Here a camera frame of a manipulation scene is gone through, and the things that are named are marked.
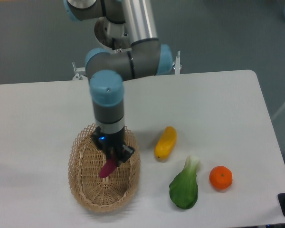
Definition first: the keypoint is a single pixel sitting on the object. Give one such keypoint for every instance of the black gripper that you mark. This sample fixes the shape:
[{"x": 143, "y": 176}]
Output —
[{"x": 112, "y": 145}]

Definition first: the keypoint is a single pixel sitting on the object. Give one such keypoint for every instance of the purple sweet potato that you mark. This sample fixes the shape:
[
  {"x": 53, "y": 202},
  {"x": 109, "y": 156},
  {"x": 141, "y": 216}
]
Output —
[{"x": 109, "y": 167}]

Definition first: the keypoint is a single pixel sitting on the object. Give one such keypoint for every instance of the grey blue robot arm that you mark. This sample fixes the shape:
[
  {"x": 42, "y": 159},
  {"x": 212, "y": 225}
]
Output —
[{"x": 132, "y": 50}]

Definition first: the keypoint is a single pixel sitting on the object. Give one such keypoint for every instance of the woven wicker basket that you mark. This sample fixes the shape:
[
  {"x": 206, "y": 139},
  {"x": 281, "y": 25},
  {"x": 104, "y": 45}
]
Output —
[{"x": 101, "y": 194}]

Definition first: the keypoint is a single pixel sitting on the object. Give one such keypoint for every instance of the green bok choy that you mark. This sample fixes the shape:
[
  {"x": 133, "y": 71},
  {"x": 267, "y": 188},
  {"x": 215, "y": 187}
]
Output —
[{"x": 183, "y": 190}]

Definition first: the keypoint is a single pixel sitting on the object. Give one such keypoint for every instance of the orange tangerine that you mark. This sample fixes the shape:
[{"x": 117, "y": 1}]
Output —
[{"x": 221, "y": 177}]

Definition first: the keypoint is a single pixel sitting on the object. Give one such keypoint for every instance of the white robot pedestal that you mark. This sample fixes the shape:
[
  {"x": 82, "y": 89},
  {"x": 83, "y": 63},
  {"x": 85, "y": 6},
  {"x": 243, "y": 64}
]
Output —
[{"x": 115, "y": 39}]

